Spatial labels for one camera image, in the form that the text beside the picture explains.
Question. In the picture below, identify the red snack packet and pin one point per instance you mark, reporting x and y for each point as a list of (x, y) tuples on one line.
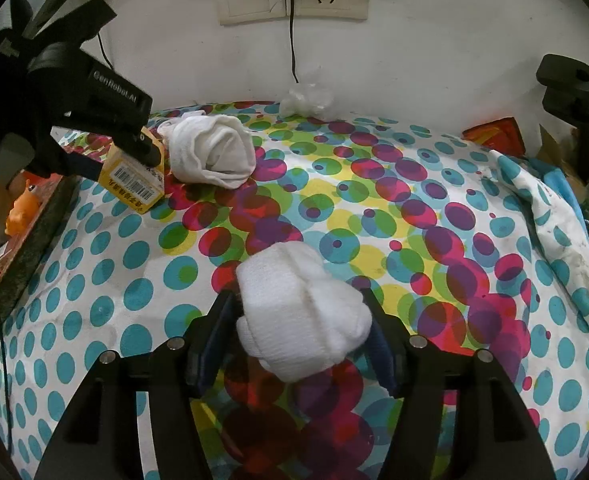
[(499, 135)]

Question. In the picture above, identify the thick ribbed white sock roll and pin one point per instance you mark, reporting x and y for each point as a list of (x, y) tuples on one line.
[(299, 305)]

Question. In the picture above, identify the crumpled clear plastic bag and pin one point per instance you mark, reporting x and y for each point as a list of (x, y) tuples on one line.
[(307, 97)]

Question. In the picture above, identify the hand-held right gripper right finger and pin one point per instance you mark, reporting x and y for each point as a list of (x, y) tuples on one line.
[(384, 360)]

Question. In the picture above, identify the orange toy on tray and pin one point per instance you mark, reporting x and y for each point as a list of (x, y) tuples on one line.
[(29, 260)]

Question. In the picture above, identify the yellow box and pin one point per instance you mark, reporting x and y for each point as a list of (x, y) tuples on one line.
[(129, 180)]

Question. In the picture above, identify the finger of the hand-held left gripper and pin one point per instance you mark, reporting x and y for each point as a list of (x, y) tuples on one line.
[(144, 145), (82, 167)]

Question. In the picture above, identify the thin white sock bundle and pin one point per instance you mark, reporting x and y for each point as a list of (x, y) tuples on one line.
[(209, 150)]

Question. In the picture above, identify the polka dot tablecloth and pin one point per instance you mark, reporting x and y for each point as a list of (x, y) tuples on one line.
[(474, 310)]

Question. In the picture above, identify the brown cardboard piece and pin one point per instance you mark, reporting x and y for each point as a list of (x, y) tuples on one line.
[(549, 147)]

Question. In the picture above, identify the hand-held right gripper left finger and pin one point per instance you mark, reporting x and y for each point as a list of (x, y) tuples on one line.
[(209, 355)]

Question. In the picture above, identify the black clamp stand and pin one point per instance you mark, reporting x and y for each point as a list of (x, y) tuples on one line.
[(564, 72)]

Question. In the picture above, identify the blue cloth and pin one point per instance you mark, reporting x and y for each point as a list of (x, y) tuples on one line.
[(556, 175)]

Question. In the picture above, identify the orange toy figure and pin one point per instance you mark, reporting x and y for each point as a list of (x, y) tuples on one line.
[(22, 210)]

